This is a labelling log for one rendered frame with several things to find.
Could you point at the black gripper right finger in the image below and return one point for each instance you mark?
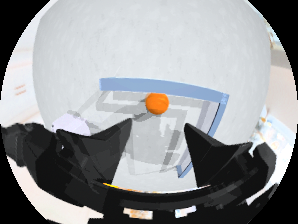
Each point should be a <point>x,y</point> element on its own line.
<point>209,156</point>

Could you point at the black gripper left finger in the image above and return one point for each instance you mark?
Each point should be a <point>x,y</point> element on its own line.
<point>103,150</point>

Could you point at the clear low glass walls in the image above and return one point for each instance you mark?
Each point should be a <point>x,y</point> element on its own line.
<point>204,122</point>

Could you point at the light blue l-shaped wall trim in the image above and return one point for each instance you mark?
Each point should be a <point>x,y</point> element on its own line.
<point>172,88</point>

